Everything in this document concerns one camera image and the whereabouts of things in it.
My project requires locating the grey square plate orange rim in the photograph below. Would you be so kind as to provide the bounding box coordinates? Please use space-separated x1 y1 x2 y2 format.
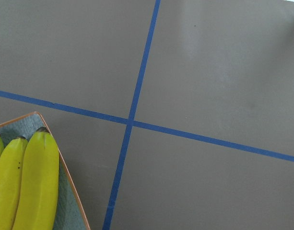
0 112 90 230

